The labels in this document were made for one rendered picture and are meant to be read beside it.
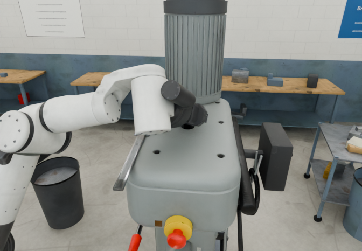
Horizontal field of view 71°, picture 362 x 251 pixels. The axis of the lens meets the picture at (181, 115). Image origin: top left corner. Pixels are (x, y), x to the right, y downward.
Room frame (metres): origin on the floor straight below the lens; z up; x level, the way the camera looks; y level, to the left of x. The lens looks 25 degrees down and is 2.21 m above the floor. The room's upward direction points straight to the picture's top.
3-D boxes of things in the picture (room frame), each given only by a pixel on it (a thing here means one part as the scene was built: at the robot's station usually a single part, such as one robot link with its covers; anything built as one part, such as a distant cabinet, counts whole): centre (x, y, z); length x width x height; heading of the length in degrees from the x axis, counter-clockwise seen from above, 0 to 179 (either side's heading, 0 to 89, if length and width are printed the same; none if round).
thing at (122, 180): (0.48, 0.11, 1.89); 0.24 x 0.04 x 0.01; 176
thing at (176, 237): (0.37, 0.01, 1.76); 0.04 x 0.03 x 0.04; 84
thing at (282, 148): (0.89, -0.38, 1.62); 0.20 x 0.09 x 0.21; 174
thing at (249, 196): (0.64, -0.17, 1.79); 0.45 x 0.04 x 0.04; 174
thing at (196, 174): (0.64, -0.02, 1.81); 0.47 x 0.26 x 0.16; 174
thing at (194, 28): (0.87, -0.04, 2.05); 0.20 x 0.20 x 0.32
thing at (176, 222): (0.39, 0.01, 1.76); 0.06 x 0.02 x 0.06; 84
